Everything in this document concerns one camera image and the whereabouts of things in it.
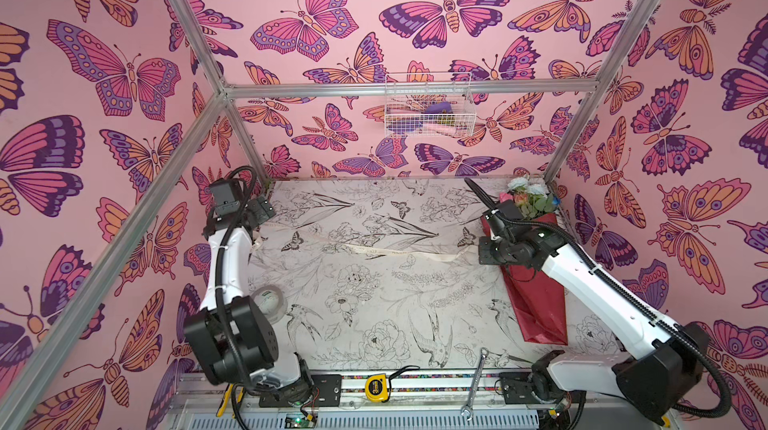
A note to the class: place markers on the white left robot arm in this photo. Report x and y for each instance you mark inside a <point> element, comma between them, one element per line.
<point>231,338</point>

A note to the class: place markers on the silver combination wrench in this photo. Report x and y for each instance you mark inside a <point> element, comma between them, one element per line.
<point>467,410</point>

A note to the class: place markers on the clear tape roll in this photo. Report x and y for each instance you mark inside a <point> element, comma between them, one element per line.
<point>271,301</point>

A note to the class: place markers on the aluminium frame post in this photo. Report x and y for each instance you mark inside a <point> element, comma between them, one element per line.
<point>221,100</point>
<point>634,24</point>

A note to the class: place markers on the dark red wrapping paper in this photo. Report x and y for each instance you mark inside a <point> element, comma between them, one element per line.
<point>537,300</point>

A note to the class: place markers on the yellow tape measure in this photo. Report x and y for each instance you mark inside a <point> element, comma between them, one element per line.
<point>377,388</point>

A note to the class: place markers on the aluminium frame crossbar back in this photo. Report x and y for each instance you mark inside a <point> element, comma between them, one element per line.
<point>449,87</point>

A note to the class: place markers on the white fake rose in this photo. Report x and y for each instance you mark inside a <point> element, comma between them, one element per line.
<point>544,200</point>

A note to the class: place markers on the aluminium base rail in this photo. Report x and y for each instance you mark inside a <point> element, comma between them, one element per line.
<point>432,399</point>

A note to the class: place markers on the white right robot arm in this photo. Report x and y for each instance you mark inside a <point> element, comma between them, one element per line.
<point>665,367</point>

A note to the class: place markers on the white wire basket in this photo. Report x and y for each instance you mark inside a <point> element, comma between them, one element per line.
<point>430,115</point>

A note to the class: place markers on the aluminium frame post right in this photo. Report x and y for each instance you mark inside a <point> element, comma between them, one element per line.
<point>634,24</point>

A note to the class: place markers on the cream satin ribbon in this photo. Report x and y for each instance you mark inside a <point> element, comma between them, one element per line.
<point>376,252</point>

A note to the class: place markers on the yellow handled pliers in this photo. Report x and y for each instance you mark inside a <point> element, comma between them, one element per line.
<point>230,401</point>

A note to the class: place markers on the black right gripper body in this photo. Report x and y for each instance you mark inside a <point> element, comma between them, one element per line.
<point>496,221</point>

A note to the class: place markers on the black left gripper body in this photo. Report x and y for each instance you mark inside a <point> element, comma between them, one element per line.
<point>255,213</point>

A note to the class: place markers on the green circuit board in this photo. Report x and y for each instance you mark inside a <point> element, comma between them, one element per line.
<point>300,421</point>

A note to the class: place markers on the aluminium frame post left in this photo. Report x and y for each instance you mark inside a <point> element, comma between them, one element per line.
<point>221,100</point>

